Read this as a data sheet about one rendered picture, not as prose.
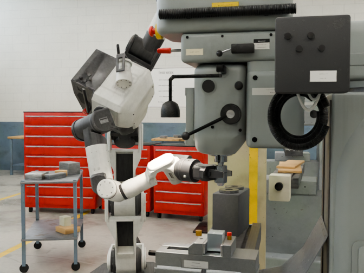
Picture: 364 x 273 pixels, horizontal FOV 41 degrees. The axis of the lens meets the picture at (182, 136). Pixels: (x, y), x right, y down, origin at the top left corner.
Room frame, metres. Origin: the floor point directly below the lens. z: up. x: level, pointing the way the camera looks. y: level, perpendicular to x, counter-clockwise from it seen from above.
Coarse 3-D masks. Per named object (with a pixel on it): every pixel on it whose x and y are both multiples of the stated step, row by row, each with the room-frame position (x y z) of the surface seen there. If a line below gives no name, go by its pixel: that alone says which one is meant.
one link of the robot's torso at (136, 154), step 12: (108, 132) 2.37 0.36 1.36; (108, 144) 2.34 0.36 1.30; (120, 156) 2.37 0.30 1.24; (132, 156) 2.38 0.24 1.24; (120, 168) 2.38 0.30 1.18; (132, 168) 2.38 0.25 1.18; (120, 180) 2.38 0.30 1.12; (108, 204) 2.33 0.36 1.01; (120, 204) 2.32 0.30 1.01; (132, 204) 2.32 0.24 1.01
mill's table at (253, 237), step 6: (252, 228) 2.26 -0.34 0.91; (258, 228) 2.26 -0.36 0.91; (240, 234) 2.15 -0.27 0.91; (246, 234) 2.24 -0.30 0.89; (252, 234) 2.15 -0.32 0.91; (258, 234) 2.16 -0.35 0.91; (240, 240) 2.04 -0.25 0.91; (246, 240) 2.13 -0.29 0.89; (252, 240) 2.04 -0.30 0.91; (258, 240) 2.16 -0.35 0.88; (240, 246) 1.96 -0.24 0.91; (246, 246) 1.95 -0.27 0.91; (252, 246) 1.95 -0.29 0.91; (258, 246) 2.17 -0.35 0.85
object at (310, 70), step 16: (304, 16) 1.34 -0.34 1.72; (320, 16) 1.33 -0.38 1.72; (336, 16) 1.32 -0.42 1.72; (288, 32) 1.33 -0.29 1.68; (304, 32) 1.33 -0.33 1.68; (320, 32) 1.32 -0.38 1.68; (336, 32) 1.32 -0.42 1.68; (288, 48) 1.34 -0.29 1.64; (304, 48) 1.33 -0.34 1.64; (320, 48) 1.31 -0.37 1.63; (336, 48) 1.32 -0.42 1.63; (288, 64) 1.34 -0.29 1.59; (304, 64) 1.33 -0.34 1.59; (320, 64) 1.32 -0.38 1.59; (336, 64) 1.32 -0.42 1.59; (288, 80) 1.34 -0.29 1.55; (304, 80) 1.33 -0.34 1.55; (320, 80) 1.32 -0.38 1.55; (336, 80) 1.31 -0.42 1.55
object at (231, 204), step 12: (216, 192) 2.17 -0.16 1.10; (228, 192) 2.13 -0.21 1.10; (240, 192) 2.17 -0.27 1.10; (216, 204) 2.14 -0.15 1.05; (228, 204) 2.12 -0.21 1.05; (240, 204) 2.14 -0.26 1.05; (216, 216) 2.14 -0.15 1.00; (228, 216) 2.12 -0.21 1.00; (240, 216) 2.14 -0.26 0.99; (216, 228) 2.14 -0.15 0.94; (228, 228) 2.12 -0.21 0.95; (240, 228) 2.14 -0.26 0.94
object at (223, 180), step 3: (216, 168) 1.74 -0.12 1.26; (219, 168) 1.73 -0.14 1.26; (222, 168) 1.73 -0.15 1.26; (225, 168) 1.74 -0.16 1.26; (222, 171) 1.73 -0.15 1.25; (225, 171) 1.74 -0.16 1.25; (225, 174) 1.74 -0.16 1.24; (225, 177) 1.74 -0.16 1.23; (216, 180) 1.74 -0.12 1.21; (219, 180) 1.73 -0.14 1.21; (222, 180) 1.73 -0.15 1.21; (225, 180) 1.74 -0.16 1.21
